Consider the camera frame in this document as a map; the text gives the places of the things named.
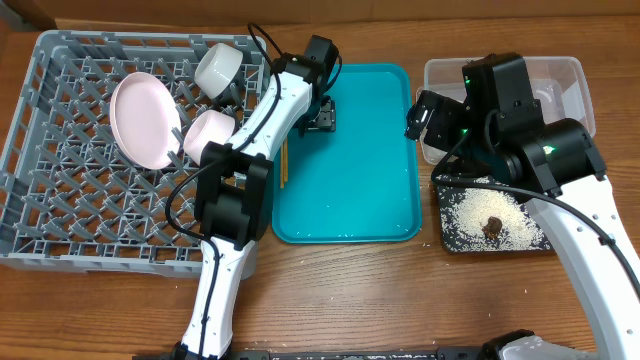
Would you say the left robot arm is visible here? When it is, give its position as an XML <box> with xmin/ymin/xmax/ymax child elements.
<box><xmin>172</xmin><ymin>53</ymin><xmax>343</xmax><ymax>359</ymax></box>

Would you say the pink bowl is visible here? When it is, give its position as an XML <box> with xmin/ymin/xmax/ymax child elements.
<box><xmin>183</xmin><ymin>110</ymin><xmax>236</xmax><ymax>165</ymax></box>

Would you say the brown food scrap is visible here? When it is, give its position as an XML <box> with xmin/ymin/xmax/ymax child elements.
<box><xmin>482</xmin><ymin>216</ymin><xmax>503</xmax><ymax>239</ymax></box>

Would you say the black tray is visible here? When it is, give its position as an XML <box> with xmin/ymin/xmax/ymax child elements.
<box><xmin>432</xmin><ymin>158</ymin><xmax>556</xmax><ymax>255</ymax></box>

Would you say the spilled rice pile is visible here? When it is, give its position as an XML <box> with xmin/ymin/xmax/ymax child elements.
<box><xmin>437</xmin><ymin>186</ymin><xmax>552</xmax><ymax>253</ymax></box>

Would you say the teal plastic tray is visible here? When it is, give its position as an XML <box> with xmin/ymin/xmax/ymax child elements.
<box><xmin>272</xmin><ymin>63</ymin><xmax>422</xmax><ymax>244</ymax></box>

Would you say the grey bowl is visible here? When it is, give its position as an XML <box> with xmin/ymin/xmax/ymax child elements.
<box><xmin>194</xmin><ymin>43</ymin><xmax>243</xmax><ymax>98</ymax></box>

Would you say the wooden chopstick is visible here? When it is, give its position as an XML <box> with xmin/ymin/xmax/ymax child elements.
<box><xmin>283</xmin><ymin>137</ymin><xmax>289</xmax><ymax>184</ymax></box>
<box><xmin>279</xmin><ymin>146</ymin><xmax>286</xmax><ymax>189</ymax></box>

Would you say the clear plastic bin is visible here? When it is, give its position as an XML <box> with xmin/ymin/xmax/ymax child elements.
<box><xmin>416</xmin><ymin>56</ymin><xmax>596</xmax><ymax>136</ymax></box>

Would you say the large white plate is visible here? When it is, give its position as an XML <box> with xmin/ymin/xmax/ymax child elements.
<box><xmin>109</xmin><ymin>72</ymin><xmax>181</xmax><ymax>170</ymax></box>

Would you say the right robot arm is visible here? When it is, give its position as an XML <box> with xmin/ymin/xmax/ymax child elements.
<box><xmin>405</xmin><ymin>90</ymin><xmax>639</xmax><ymax>359</ymax></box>

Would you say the grey plastic dish rack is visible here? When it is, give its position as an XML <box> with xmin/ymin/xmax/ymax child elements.
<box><xmin>0</xmin><ymin>28</ymin><xmax>275</xmax><ymax>280</ymax></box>

